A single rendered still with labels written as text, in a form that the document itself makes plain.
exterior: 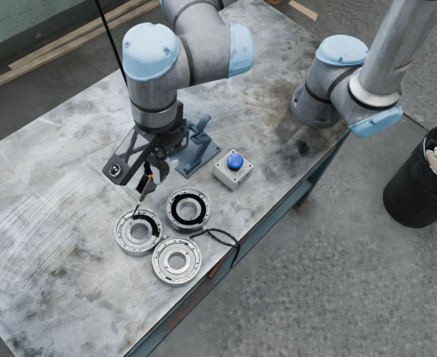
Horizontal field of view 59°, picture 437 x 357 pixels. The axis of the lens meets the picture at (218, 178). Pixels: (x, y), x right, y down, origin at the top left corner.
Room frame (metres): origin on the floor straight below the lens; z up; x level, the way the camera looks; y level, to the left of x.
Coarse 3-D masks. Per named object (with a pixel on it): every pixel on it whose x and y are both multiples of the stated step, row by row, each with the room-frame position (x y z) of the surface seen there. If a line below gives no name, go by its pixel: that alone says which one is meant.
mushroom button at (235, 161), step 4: (232, 156) 0.52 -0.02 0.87; (236, 156) 0.52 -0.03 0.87; (240, 156) 0.52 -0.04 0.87; (228, 160) 0.50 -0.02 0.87; (232, 160) 0.50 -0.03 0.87; (236, 160) 0.51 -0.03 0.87; (240, 160) 0.51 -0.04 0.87; (228, 164) 0.50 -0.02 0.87; (232, 164) 0.49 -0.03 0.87; (236, 164) 0.50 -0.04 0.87; (240, 164) 0.50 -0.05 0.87; (236, 168) 0.49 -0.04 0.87
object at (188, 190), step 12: (180, 192) 0.42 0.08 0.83; (192, 192) 0.42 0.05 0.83; (168, 204) 0.38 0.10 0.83; (180, 204) 0.39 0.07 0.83; (192, 204) 0.40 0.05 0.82; (168, 216) 0.35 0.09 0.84; (180, 216) 0.36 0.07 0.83; (192, 216) 0.36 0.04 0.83; (180, 228) 0.33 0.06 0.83; (192, 228) 0.33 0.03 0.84
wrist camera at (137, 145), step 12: (132, 132) 0.37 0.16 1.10; (144, 132) 0.37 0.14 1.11; (120, 144) 0.35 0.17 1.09; (132, 144) 0.35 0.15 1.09; (144, 144) 0.35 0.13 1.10; (156, 144) 0.37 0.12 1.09; (120, 156) 0.34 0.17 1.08; (132, 156) 0.34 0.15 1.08; (144, 156) 0.34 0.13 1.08; (108, 168) 0.32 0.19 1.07; (120, 168) 0.32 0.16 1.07; (132, 168) 0.32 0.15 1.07; (120, 180) 0.30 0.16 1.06
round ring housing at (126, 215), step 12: (120, 216) 0.32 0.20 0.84; (156, 216) 0.34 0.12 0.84; (120, 228) 0.31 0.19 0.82; (132, 228) 0.31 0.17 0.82; (144, 228) 0.32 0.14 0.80; (120, 240) 0.27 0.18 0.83; (132, 240) 0.28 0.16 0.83; (144, 240) 0.28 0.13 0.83; (156, 240) 0.29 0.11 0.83; (132, 252) 0.25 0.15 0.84; (144, 252) 0.26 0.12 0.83
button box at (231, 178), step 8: (232, 152) 0.55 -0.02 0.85; (224, 160) 0.52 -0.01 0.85; (216, 168) 0.50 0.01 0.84; (224, 168) 0.50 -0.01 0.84; (232, 168) 0.50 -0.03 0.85; (240, 168) 0.51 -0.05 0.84; (248, 168) 0.51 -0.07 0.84; (216, 176) 0.49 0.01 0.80; (224, 176) 0.48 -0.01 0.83; (232, 176) 0.48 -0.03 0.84; (240, 176) 0.48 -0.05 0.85; (248, 176) 0.51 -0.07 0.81; (232, 184) 0.46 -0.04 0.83; (240, 184) 0.49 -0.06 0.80
